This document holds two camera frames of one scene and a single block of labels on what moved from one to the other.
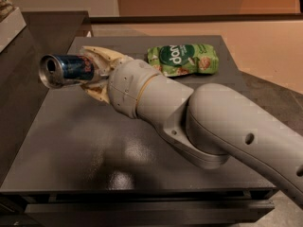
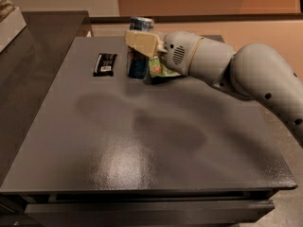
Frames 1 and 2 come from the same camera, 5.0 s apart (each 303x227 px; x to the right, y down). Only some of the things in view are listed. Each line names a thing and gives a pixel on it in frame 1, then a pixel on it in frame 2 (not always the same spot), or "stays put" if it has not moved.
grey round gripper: (127, 86) to (180, 52)
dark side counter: (22, 91) stays put
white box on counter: (10, 27) stays put
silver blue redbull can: (55, 70) to (137, 62)
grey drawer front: (148, 213) stays put
